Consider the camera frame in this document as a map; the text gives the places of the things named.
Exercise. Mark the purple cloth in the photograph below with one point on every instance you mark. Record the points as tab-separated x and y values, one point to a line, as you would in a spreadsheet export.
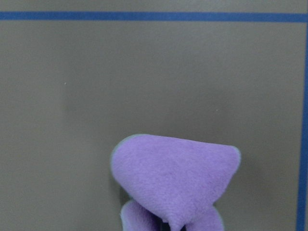
172	181

